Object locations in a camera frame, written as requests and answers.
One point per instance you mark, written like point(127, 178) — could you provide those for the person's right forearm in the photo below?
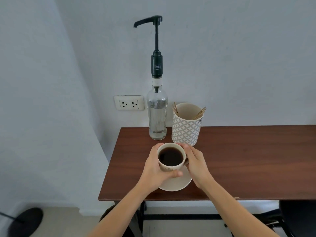
point(234, 212)

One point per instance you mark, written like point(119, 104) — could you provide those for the person's right hand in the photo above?
point(197, 165)

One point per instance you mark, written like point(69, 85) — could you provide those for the black coffee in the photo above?
point(170, 156)

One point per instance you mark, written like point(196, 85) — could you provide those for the bunch of wooden stir sticks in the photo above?
point(200, 114)

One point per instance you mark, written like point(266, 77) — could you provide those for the person's left thumb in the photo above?
point(171, 174)

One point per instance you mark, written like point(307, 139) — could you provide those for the white patterned ceramic holder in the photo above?
point(186, 132)

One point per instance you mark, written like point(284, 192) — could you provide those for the person's dark trouser leg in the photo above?
point(105, 215)

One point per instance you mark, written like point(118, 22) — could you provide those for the person's left forearm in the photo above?
point(123, 212)

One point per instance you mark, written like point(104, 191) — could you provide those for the cream ceramic coffee cup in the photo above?
point(170, 168)

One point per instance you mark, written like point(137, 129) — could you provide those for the clear glass pump syrup bottle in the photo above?
point(157, 113)

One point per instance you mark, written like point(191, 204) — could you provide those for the person's left hand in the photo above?
point(150, 171)

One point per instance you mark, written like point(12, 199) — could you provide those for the black metal table frame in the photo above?
point(177, 216)

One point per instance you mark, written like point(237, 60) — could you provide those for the cream ceramic saucer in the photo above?
point(176, 183)

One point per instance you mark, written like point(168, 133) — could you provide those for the white double wall socket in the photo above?
point(128, 103)

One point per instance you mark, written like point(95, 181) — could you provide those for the black round stand base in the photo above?
point(27, 219)

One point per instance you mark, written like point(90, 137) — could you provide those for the person's right thumb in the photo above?
point(189, 163)

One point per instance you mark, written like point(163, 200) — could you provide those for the black chair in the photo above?
point(298, 215)

